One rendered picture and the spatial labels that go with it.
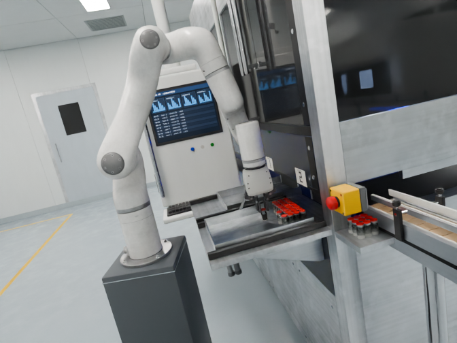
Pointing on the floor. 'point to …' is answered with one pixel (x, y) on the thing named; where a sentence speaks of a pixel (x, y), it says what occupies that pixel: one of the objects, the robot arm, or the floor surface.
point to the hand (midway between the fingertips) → (262, 205)
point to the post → (328, 159)
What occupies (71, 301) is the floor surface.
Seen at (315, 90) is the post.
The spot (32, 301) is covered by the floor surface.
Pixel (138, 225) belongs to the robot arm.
